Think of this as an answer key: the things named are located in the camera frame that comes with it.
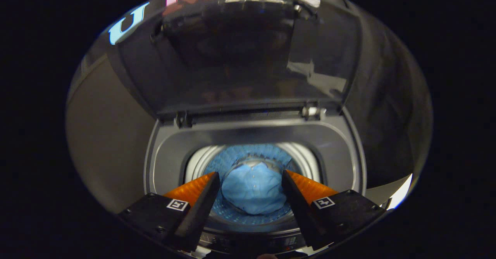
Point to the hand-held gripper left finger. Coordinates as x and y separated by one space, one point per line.
201 212

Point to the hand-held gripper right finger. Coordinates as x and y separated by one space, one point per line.
298 212

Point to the light blue polo shirt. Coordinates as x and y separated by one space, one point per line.
252 189

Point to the dark washing machine lid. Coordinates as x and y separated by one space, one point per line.
232 57

